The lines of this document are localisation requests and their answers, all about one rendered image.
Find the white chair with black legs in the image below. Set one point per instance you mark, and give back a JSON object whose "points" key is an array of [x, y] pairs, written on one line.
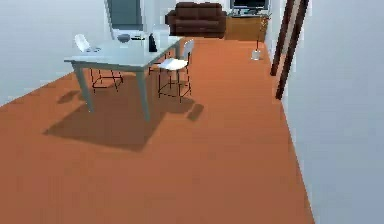
{"points": [[87, 46], [175, 63]]}

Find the black bottle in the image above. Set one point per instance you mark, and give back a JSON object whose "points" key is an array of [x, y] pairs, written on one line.
{"points": [[152, 44]]}

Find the pale grey dining table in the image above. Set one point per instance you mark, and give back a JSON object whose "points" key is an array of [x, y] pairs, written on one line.
{"points": [[126, 56]]}

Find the dark brown sofa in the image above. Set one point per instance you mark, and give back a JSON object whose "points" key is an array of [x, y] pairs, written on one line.
{"points": [[197, 18]]}

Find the wooden television cabinet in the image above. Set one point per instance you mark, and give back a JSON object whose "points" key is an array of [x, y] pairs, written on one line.
{"points": [[245, 28]]}

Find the grey bowl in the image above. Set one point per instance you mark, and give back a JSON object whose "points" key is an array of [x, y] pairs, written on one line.
{"points": [[123, 37]]}

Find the grey window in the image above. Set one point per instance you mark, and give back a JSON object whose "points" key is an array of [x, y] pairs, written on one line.
{"points": [[126, 13]]}

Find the dark brown room door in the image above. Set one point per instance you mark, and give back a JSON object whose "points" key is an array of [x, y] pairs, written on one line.
{"points": [[290, 43]]}

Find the black television set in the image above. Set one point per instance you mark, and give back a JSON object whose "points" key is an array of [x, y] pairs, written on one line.
{"points": [[250, 4]]}

